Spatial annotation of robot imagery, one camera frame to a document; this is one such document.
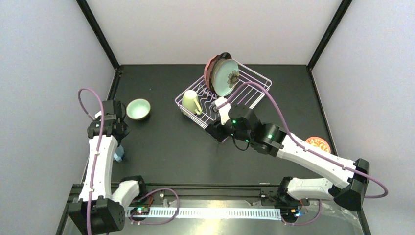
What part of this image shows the pink polka dot plate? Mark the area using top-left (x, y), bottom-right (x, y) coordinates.
top-left (203, 55), bottom-right (219, 90)

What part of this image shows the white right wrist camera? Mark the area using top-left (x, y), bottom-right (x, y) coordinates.
top-left (213, 97), bottom-right (231, 125)

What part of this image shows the cream mug green handle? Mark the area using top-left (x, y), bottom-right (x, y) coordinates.
top-left (182, 90), bottom-right (203, 115)

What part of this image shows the green flower plate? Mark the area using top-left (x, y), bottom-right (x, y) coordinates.
top-left (210, 59), bottom-right (239, 96)

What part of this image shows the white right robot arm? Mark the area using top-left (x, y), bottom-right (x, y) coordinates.
top-left (205, 104), bottom-right (370, 212)

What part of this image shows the orange floral bowl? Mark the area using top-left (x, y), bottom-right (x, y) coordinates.
top-left (306, 136), bottom-right (331, 153)

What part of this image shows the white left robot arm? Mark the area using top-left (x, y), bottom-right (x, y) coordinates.
top-left (68, 100), bottom-right (147, 235)

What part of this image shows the black right frame post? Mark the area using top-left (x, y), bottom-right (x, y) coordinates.
top-left (307, 0), bottom-right (353, 71)

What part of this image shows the black frame post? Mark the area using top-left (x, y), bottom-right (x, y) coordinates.
top-left (76, 0), bottom-right (120, 71)
top-left (307, 0), bottom-right (353, 71)

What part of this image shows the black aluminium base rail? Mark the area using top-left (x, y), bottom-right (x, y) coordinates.
top-left (55, 183), bottom-right (372, 235)

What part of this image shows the black left frame post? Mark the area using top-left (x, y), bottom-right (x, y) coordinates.
top-left (76, 0), bottom-right (120, 71)

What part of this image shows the white mug blue handle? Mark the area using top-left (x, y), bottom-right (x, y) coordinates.
top-left (114, 144), bottom-right (125, 162)

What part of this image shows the dark striped plate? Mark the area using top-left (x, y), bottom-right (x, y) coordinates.
top-left (210, 52), bottom-right (232, 92)

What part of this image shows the green celadon bowl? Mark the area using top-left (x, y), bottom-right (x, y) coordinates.
top-left (126, 98), bottom-right (151, 120)

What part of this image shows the white wire dish rack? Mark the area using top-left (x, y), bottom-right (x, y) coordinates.
top-left (175, 63), bottom-right (273, 129)

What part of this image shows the white LED light strip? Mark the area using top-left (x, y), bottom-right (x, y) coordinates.
top-left (126, 207), bottom-right (281, 220)

